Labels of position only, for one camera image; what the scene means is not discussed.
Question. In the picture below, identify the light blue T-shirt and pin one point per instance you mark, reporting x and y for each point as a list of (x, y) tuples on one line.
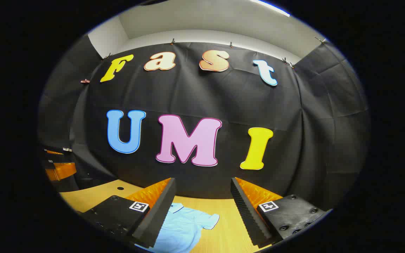
[(181, 228)]

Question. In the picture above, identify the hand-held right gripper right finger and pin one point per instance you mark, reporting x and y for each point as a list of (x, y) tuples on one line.
[(248, 214)]

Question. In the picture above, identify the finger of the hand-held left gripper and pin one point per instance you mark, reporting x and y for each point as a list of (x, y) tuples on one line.
[(54, 152), (62, 171)]

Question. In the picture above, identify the black backdrop cloth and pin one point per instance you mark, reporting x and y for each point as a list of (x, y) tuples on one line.
[(230, 98)]

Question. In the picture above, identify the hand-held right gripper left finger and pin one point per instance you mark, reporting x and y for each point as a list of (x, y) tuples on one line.
[(160, 211)]

